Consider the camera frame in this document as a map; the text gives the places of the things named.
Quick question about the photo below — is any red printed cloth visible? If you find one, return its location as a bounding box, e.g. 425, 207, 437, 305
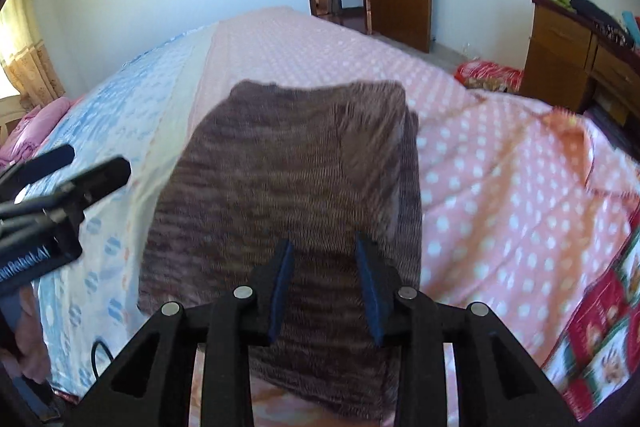
454, 61, 523, 95

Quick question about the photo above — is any cream wooden headboard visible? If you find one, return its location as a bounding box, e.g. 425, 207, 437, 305
0, 96, 23, 142

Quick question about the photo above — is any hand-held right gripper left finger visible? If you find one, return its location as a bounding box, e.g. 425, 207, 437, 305
65, 238, 296, 427

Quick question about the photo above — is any folded pink blanket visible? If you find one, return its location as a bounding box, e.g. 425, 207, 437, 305
0, 97, 72, 168

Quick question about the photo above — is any teal roll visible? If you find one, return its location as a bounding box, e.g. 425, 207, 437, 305
620, 11, 640, 48

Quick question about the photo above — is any red printed blanket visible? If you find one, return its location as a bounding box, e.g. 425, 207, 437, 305
542, 217, 640, 423

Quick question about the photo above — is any brown knitted sweater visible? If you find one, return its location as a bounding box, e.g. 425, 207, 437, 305
137, 79, 423, 423

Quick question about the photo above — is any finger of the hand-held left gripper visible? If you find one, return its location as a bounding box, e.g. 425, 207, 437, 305
65, 157, 132, 218
0, 144, 76, 195

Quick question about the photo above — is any pink polka dot blanket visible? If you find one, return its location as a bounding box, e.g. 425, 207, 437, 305
187, 6, 640, 408

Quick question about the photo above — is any black cable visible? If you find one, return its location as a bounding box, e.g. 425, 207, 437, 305
91, 341, 117, 383

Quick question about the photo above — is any blue patterned bed sheet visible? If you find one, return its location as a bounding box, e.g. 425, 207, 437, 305
10, 24, 221, 393

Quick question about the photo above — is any yellow curtain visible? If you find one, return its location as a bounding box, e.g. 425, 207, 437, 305
0, 0, 66, 100

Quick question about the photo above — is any brown wooden desk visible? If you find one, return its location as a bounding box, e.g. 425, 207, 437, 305
522, 0, 640, 128

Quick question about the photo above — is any black pouch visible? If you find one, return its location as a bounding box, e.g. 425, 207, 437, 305
570, 0, 618, 25

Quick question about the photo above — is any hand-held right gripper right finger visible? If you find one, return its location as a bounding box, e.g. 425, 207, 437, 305
354, 232, 581, 427

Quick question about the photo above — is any person's left hand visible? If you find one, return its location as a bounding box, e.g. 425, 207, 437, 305
15, 292, 53, 385

